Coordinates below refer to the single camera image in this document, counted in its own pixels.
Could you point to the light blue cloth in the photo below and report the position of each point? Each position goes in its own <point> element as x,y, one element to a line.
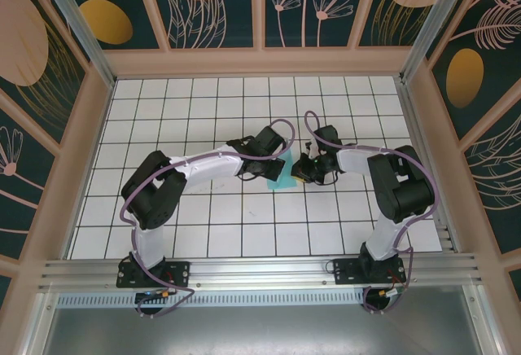
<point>281,185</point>

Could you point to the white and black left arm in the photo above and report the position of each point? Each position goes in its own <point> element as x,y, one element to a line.
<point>211,165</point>

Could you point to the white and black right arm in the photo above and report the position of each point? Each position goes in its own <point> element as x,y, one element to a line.
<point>354,159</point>

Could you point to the grey metal sheet panel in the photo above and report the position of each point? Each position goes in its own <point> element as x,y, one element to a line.
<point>260,330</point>

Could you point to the aluminium side rail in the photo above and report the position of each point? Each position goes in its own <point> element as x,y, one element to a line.
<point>410,110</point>

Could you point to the long aluminium mounting rail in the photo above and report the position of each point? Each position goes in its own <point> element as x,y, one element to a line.
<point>260,271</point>

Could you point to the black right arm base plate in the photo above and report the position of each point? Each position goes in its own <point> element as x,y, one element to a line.
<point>346,271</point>

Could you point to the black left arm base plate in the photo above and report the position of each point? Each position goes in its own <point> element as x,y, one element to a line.
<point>179,273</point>

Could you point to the aluminium corner post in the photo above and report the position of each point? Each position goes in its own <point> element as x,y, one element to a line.
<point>79,25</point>
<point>433,25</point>

